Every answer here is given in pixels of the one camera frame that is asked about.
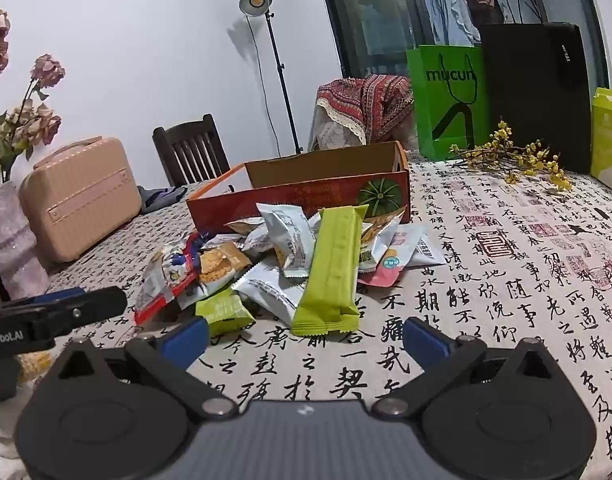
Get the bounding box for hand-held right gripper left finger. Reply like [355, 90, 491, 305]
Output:
[46, 316, 239, 422]

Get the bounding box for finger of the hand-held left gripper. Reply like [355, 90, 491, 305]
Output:
[33, 287, 128, 336]
[45, 287, 85, 305]

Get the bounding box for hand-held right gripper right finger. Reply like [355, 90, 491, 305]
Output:
[372, 316, 566, 421]

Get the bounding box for small green snack packet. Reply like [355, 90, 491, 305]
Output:
[195, 290, 257, 338]

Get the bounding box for red white snack packet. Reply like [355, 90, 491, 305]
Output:
[133, 232, 211, 326]

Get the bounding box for pink snack packet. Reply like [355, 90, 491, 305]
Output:
[358, 222, 429, 288]

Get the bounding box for orange brown snack packet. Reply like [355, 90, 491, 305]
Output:
[198, 241, 253, 295]

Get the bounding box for white cake picture packet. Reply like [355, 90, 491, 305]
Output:
[358, 208, 405, 272]

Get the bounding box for long green snack packet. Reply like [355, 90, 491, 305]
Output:
[291, 206, 369, 337]

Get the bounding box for pile of white snack packets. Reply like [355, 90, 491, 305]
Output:
[226, 202, 447, 328]

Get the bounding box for red cardboard box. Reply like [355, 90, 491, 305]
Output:
[186, 141, 411, 236]

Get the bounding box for pale purple vase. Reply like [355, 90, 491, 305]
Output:
[0, 180, 49, 306]

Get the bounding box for pink suitcase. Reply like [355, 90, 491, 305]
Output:
[18, 135, 143, 263]

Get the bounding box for grey purple cloth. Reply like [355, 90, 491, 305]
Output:
[138, 185, 189, 216]

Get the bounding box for dark wooden chair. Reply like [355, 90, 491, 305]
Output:
[152, 114, 231, 188]

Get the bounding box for yellow flower branch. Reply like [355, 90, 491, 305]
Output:
[448, 120, 574, 193]

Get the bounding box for dried pink flowers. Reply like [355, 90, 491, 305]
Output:
[0, 9, 67, 191]

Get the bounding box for green paper bag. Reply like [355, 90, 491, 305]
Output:
[406, 45, 491, 162]

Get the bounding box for red patterned cloth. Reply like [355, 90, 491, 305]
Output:
[316, 74, 415, 143]

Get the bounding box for black paper bag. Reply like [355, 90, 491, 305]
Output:
[478, 0, 594, 175]

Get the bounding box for yellow green box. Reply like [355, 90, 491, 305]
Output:
[590, 87, 612, 193]

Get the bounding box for dark framed glass door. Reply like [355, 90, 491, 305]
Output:
[316, 0, 612, 91]

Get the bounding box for light blue hanging garment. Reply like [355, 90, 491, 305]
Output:
[428, 0, 481, 46]

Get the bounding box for studio light on stand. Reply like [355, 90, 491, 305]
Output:
[238, 0, 304, 156]

